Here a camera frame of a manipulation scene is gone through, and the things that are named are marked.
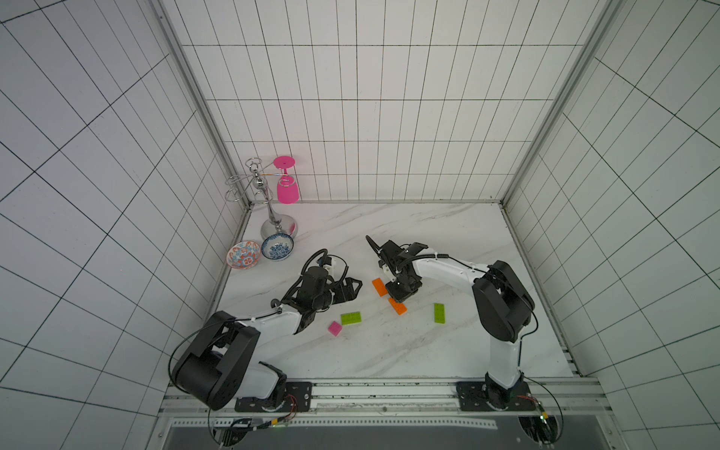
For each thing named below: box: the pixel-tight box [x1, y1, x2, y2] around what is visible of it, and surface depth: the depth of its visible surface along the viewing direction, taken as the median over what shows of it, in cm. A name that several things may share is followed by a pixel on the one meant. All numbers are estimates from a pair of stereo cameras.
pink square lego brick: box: [328, 320, 343, 337], surface depth 86 cm
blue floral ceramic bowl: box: [260, 233, 295, 261], surface depth 105 cm
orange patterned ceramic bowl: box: [225, 240, 262, 270], surface depth 102 cm
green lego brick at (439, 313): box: [434, 302, 446, 324], surface depth 89 cm
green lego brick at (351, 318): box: [340, 311, 362, 326], surface depth 89 cm
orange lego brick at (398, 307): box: [388, 297, 408, 316], surface depth 90 cm
